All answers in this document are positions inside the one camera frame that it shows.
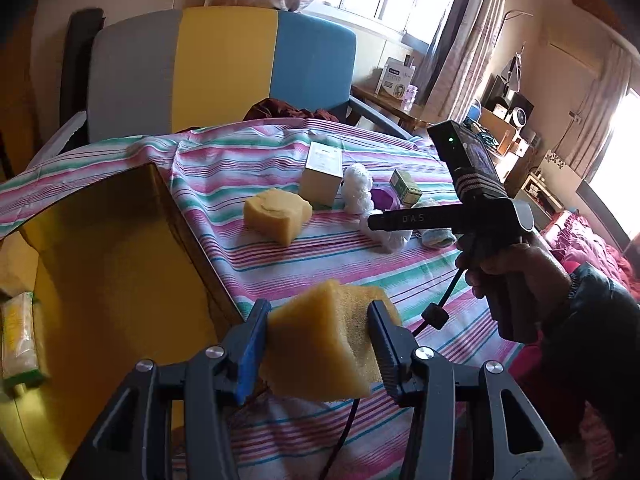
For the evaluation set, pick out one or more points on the purple jar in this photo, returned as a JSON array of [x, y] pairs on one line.
[[410, 95]]

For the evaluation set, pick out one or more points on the yellow sponge block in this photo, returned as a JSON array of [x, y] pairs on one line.
[[320, 340], [275, 212]]

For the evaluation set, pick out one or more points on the wooden side table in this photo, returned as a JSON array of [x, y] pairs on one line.
[[395, 112]]

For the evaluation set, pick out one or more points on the patterned curtain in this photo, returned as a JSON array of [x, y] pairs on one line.
[[470, 45]]

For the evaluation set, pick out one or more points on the striped tablecloth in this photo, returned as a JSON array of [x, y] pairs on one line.
[[325, 270]]

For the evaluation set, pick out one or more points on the pale green cloth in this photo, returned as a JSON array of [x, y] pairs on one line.
[[435, 238]]

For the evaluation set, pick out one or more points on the person's right forearm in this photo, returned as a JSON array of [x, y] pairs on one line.
[[595, 335]]

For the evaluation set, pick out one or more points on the person's right hand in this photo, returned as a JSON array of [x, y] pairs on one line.
[[540, 272]]

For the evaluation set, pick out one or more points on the cracker packet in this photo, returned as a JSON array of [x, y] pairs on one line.
[[17, 340]]

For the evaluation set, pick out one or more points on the yellow cardboard box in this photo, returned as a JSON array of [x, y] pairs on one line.
[[115, 270]]

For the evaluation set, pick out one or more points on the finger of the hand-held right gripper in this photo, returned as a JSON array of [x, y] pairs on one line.
[[405, 220]]

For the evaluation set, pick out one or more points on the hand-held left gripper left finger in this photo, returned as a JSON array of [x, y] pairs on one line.
[[250, 352]]

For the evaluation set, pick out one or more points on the small green box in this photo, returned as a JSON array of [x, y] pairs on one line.
[[406, 187]]

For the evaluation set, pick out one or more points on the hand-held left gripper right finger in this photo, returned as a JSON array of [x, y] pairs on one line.
[[382, 342]]

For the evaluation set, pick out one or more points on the tan box with white label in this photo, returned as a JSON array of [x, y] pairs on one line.
[[320, 180]]

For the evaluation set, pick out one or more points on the black speaker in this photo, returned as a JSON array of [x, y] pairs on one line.
[[517, 110]]

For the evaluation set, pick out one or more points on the white plastic bag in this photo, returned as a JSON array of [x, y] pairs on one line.
[[357, 187]]

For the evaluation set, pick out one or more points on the dark red cloth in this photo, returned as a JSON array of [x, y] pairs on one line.
[[280, 109]]

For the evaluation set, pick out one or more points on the purple snack packet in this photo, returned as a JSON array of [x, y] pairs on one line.
[[385, 199]]

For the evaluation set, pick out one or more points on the grey yellow blue chair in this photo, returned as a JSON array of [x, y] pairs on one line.
[[225, 70]]

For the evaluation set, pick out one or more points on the cluttered wooden desk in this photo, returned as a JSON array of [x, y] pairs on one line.
[[500, 135]]

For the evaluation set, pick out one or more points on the white printed box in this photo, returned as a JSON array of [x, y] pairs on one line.
[[395, 77]]

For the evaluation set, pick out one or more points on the white shelf unit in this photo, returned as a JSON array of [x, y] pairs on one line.
[[550, 185]]

